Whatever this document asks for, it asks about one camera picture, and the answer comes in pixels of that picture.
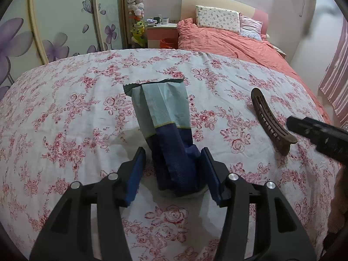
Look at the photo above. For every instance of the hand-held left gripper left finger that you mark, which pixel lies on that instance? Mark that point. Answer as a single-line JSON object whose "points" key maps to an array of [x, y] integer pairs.
{"points": [[134, 179]]}

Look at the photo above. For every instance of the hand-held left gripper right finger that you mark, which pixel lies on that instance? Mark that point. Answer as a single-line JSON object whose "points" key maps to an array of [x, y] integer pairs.
{"points": [[214, 176]]}

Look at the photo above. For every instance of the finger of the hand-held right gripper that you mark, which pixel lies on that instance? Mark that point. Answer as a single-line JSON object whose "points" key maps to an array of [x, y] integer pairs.
{"points": [[312, 130]]}

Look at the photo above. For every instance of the brown hair clip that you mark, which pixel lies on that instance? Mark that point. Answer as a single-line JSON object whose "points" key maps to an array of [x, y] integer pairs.
{"points": [[267, 119]]}

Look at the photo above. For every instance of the pink striped curtain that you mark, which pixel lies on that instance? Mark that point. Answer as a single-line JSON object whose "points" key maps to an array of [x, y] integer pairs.
{"points": [[335, 78]]}

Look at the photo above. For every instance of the floral tablecloth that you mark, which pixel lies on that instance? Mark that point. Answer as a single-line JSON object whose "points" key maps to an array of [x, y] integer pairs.
{"points": [[68, 114]]}

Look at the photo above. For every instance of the white standing air conditioner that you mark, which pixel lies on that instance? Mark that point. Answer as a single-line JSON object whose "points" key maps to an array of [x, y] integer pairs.
{"points": [[299, 19]]}

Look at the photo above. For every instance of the pink bedspread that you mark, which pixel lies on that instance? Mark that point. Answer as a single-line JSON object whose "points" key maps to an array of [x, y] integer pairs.
{"points": [[233, 46]]}

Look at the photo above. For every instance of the pink striped pillow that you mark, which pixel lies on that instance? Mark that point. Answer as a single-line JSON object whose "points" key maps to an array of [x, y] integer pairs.
{"points": [[251, 28]]}

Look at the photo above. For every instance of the small orange bin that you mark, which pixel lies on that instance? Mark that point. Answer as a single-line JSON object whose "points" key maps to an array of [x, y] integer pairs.
{"points": [[167, 44]]}

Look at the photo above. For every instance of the white floral pillow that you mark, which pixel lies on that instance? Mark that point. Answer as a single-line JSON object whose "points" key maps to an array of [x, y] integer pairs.
{"points": [[217, 19]]}

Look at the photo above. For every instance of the pink nightstand with mugs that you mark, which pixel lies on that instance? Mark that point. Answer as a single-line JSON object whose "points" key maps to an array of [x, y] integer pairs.
{"points": [[161, 35]]}

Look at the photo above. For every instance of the dark mug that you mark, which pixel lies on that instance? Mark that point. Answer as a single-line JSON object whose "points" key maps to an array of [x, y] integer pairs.
{"points": [[157, 19]]}

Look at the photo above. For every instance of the beige and pink headboard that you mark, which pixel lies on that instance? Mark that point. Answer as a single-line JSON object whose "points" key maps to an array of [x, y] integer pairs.
{"points": [[217, 0]]}

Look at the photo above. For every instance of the white mug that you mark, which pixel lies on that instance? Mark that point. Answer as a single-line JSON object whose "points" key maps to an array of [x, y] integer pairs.
{"points": [[165, 20]]}

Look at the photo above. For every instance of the column of plush toys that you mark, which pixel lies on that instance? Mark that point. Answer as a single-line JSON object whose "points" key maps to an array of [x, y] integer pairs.
{"points": [[137, 13]]}

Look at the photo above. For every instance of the wardrobe with flower doors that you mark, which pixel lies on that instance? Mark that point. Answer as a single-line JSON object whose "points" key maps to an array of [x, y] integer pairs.
{"points": [[62, 19]]}

